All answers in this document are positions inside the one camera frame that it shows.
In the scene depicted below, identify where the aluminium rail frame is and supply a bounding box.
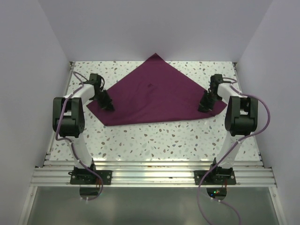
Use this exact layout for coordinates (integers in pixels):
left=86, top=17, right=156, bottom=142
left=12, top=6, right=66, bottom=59
left=30, top=61, right=276, bottom=188

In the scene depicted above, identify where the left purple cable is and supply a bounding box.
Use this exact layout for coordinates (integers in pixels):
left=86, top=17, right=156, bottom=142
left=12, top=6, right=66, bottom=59
left=55, top=71, right=104, bottom=201

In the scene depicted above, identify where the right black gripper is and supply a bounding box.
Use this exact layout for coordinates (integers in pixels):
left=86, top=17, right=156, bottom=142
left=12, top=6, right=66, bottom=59
left=197, top=90, right=221, bottom=113

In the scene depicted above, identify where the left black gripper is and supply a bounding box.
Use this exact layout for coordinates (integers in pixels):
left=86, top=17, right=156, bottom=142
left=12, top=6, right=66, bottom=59
left=91, top=89, right=114, bottom=111

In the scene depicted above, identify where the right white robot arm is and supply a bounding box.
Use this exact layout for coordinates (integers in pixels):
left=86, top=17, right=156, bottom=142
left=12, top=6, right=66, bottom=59
left=198, top=74, right=258, bottom=184

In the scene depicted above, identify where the purple cloth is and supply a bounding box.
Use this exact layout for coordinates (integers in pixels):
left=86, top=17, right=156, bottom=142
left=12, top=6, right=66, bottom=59
left=87, top=54, right=227, bottom=126

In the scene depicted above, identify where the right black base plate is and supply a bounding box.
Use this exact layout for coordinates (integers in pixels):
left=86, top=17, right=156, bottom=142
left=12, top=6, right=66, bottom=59
left=194, top=166, right=237, bottom=185

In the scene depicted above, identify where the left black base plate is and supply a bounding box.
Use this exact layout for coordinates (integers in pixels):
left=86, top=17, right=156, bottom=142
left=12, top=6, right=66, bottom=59
left=68, top=165, right=113, bottom=185

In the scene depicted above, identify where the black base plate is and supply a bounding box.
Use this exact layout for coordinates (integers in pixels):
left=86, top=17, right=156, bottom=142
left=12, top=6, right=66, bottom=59
left=194, top=166, right=237, bottom=185
left=68, top=165, right=113, bottom=185

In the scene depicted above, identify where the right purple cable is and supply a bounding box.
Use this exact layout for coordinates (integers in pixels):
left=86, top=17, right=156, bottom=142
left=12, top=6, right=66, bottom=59
left=195, top=77, right=271, bottom=225

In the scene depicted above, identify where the purple cable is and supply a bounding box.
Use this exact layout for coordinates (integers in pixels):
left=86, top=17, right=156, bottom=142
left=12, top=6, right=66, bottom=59
left=195, top=77, right=271, bottom=225
left=55, top=71, right=104, bottom=201

